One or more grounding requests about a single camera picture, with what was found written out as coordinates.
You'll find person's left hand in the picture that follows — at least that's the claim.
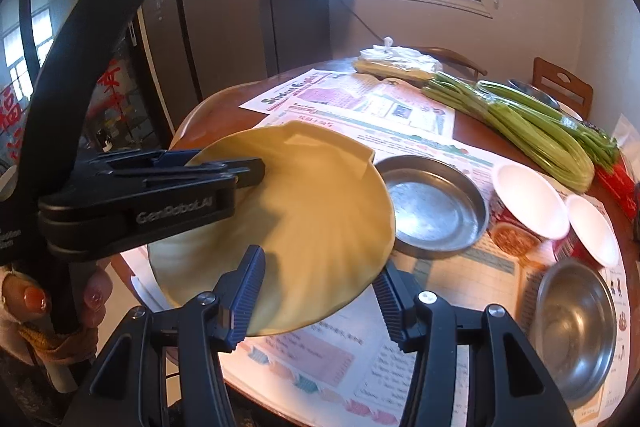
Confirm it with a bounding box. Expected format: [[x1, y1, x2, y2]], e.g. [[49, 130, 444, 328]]
[[0, 268, 113, 334]]

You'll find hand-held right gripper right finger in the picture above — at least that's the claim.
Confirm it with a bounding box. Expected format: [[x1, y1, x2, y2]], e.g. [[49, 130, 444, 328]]
[[372, 259, 578, 427]]

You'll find green banner newspaper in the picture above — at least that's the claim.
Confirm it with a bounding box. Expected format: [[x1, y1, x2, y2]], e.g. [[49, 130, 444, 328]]
[[122, 114, 628, 427]]

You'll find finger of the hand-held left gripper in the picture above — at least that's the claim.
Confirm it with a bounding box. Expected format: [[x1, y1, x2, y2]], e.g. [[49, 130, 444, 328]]
[[142, 158, 267, 188], [100, 148, 203, 170]]

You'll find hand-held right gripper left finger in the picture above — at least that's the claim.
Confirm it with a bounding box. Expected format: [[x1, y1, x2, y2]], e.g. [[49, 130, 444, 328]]
[[67, 244, 266, 427]]

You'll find small white disposable bowl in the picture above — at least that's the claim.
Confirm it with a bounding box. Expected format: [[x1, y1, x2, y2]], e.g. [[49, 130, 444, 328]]
[[552, 194, 621, 269]]

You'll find red box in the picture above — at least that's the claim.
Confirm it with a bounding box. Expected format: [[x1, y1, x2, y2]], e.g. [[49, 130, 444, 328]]
[[595, 157, 640, 219]]

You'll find white ceramic plate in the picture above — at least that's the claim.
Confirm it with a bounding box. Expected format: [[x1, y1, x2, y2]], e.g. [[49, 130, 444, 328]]
[[555, 99, 584, 122]]

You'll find plastic bag of yellow food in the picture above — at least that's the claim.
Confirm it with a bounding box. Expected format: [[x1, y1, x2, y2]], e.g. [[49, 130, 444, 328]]
[[352, 37, 443, 84]]

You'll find large white disposable bowl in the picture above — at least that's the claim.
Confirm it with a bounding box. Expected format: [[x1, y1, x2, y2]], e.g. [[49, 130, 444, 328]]
[[487, 164, 571, 258]]

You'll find thick celery bundle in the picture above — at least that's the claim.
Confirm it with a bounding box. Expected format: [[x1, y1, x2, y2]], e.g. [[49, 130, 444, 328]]
[[422, 74, 596, 195]]

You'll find grey refrigerator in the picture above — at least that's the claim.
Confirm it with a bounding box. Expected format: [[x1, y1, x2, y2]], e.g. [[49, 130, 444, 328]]
[[132, 0, 282, 120]]

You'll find square back wooden chair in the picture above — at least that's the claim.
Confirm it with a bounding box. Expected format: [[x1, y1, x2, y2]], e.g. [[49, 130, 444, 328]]
[[531, 57, 594, 120]]

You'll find thin celery bundle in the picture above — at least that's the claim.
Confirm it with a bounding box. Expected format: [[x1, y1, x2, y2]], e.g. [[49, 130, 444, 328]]
[[475, 79, 621, 172]]

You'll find yellow scalloped plate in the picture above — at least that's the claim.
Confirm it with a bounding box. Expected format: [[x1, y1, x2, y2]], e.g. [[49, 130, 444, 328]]
[[148, 121, 397, 338]]

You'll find pink printed newspaper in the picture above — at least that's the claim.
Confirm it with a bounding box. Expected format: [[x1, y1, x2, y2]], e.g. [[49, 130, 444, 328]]
[[239, 68, 456, 138]]

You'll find deep steel bowl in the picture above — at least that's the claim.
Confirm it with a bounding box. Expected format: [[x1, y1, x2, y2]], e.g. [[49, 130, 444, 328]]
[[530, 257, 618, 410]]

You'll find wide steel bowl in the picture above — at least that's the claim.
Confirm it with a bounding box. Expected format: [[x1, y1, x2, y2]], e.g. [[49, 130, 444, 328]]
[[507, 78, 561, 108]]

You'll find glass door with red decals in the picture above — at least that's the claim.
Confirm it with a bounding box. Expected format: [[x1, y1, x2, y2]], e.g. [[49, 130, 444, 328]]
[[0, 0, 168, 188]]

